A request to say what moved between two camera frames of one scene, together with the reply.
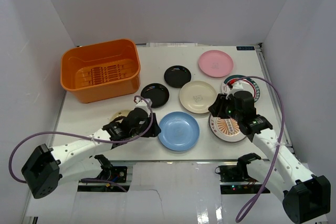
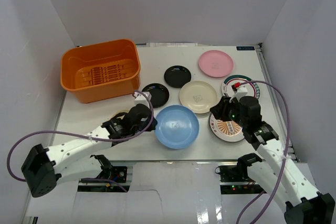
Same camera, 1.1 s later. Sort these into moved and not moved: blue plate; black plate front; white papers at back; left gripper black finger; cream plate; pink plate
Moved: left gripper black finger; blue plate
Not moved: black plate front; cream plate; pink plate; white papers at back
